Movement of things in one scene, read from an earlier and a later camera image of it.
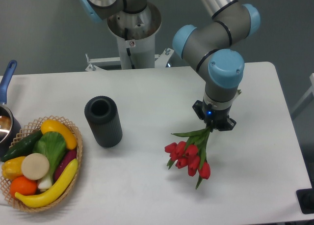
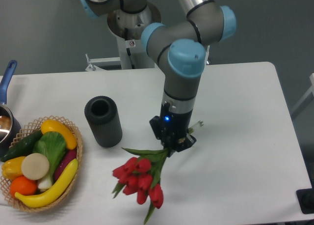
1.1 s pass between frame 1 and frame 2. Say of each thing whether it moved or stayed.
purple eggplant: stayed
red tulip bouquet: moved
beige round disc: stayed
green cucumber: stayed
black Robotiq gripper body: moved
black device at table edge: stayed
